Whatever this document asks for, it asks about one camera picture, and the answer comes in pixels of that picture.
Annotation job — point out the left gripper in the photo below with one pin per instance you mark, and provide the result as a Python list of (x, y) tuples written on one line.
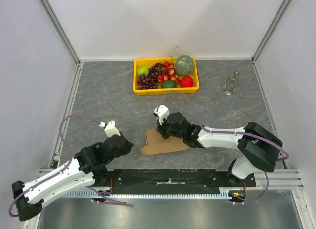
[(127, 147)]

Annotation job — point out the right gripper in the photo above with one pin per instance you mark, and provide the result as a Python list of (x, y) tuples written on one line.
[(164, 128)]

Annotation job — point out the brown cardboard box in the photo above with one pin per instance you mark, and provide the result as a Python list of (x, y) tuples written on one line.
[(156, 144)]

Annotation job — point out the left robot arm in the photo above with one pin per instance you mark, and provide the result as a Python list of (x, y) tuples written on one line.
[(87, 168)]

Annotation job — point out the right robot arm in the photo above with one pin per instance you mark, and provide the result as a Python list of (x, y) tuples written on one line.
[(259, 147)]

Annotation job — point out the green avocado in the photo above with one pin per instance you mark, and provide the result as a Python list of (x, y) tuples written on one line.
[(169, 84)]

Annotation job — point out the red tomato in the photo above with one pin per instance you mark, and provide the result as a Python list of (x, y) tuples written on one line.
[(186, 82)]

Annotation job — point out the red cherry bunch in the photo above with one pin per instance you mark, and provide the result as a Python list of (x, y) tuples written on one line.
[(170, 75)]

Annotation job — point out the dark purple grape bunch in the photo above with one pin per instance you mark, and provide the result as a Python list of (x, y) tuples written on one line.
[(146, 82)]

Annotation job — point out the green netted melon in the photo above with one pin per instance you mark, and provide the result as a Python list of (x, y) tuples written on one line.
[(184, 65)]

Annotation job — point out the green apple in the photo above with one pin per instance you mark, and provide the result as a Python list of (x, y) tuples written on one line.
[(142, 70)]

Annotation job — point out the clear glass bottle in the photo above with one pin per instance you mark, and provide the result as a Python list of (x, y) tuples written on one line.
[(231, 83)]

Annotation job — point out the yellow plastic tray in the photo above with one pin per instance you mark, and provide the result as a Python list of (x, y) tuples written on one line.
[(148, 62)]

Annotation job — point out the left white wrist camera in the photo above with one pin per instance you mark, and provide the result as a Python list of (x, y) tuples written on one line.
[(109, 128)]

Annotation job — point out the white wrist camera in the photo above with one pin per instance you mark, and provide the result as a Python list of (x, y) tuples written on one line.
[(109, 128), (161, 113)]

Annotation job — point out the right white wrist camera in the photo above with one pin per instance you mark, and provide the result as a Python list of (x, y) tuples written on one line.
[(161, 113)]

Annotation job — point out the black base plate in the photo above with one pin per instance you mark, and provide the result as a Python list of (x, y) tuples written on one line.
[(149, 177)]

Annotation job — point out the grey slotted cable duct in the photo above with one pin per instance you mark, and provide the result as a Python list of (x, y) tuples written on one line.
[(213, 193)]

